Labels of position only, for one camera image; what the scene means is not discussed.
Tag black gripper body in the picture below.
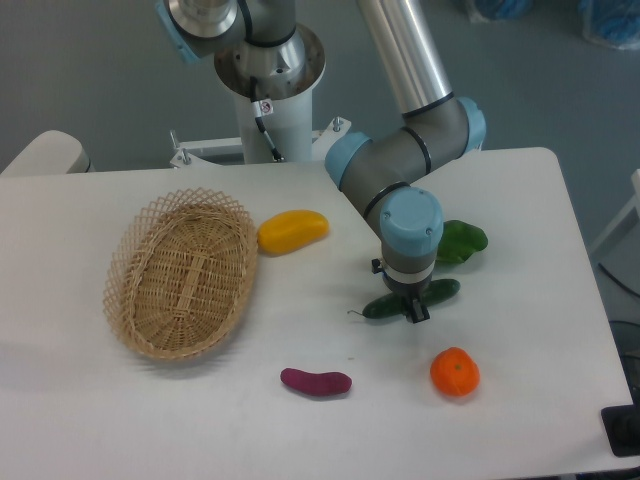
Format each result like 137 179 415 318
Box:
371 258 434 298

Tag green toy cucumber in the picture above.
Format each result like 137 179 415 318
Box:
353 278 461 320

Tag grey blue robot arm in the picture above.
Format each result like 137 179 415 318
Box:
156 1 486 323

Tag orange toy tangerine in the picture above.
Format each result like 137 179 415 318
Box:
430 347 481 397

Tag green toy bell pepper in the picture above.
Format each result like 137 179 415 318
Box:
436 220 489 264

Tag purple toy sweet potato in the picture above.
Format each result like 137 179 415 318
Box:
280 368 353 398

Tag yellow toy mango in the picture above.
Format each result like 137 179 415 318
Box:
257 210 330 255

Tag woven wicker basket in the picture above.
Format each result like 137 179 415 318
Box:
103 188 258 361

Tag black device at edge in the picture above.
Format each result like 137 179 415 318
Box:
601 405 639 458

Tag white furniture leg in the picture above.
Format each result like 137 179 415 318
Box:
588 170 639 257

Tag plastic bag with blue items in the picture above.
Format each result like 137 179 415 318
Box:
578 0 639 50

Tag white chair armrest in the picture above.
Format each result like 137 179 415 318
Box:
1 130 95 178

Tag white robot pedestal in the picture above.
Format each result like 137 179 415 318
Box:
171 24 352 168

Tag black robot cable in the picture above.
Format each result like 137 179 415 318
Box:
248 75 286 163

